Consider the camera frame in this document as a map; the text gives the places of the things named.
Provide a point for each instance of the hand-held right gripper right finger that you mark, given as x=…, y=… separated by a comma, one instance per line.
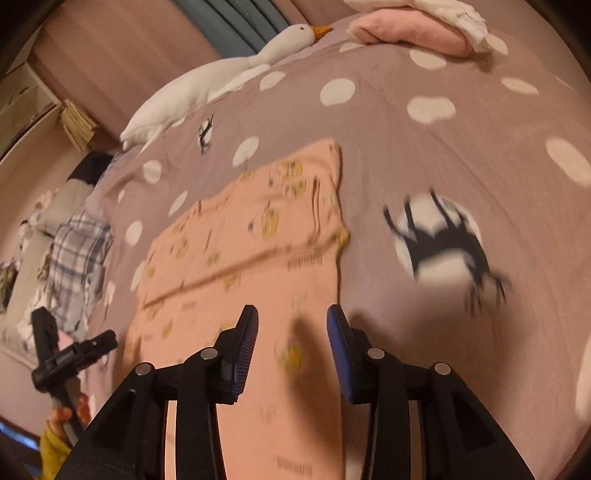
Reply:
x=339, y=353

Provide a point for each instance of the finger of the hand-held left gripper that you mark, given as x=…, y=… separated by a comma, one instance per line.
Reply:
x=90, y=348

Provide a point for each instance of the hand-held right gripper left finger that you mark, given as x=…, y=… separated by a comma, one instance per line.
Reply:
x=247, y=344

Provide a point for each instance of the peach printed small garment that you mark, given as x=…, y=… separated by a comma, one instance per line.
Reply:
x=258, y=277

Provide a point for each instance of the person's left hand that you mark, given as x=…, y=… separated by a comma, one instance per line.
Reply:
x=83, y=408

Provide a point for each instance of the plaid cloth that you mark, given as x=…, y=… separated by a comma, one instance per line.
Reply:
x=78, y=258

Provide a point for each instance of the white floral cloth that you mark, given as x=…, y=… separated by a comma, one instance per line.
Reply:
x=34, y=214

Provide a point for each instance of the grey pillow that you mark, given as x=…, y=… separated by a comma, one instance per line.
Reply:
x=64, y=207

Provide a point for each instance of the dark cloth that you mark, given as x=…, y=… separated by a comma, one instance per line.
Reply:
x=94, y=166

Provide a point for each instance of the mauve polka dot blanket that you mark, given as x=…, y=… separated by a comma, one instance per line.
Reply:
x=392, y=152

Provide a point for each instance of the white shelf unit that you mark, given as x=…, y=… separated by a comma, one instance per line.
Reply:
x=27, y=110

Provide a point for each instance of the white goose plush toy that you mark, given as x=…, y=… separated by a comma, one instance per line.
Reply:
x=184, y=94

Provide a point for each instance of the blue-grey curtain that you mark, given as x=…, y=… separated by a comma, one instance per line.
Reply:
x=231, y=23

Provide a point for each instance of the pink folded garment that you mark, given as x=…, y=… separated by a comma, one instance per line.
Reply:
x=415, y=27

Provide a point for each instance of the white folded garment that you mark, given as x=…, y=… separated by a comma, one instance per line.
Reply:
x=452, y=14

